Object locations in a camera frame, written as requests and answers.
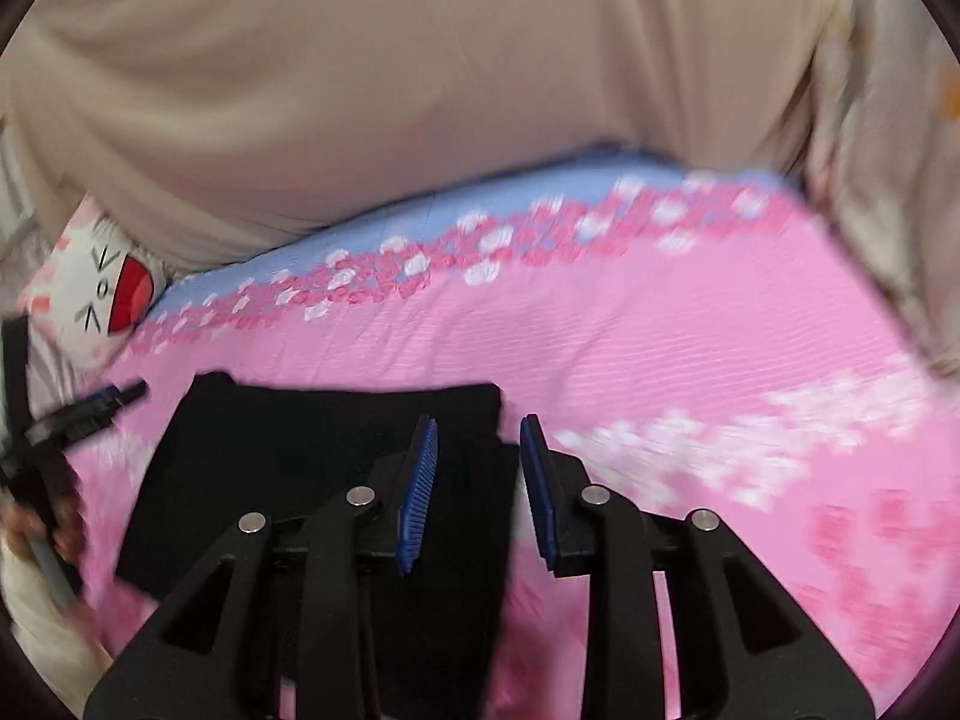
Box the white cartoon face pillow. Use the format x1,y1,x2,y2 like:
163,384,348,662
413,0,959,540
19,193,175,374

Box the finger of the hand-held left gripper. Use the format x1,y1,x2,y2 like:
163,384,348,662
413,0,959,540
26,381,149,460

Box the black pants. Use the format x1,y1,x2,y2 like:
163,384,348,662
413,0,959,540
114,371,524,720

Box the pink rose bedsheet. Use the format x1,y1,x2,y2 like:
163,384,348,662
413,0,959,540
75,142,960,720

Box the cream floral blanket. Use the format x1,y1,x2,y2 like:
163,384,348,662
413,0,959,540
806,0,960,377

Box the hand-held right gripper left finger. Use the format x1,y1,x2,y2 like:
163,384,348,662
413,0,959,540
84,416,440,720

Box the person's left hand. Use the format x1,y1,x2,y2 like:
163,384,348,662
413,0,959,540
0,491,86,567

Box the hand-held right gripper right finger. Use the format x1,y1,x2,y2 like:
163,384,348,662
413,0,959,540
519,414,878,720

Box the beige duvet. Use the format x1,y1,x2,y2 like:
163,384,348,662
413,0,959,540
0,0,857,280

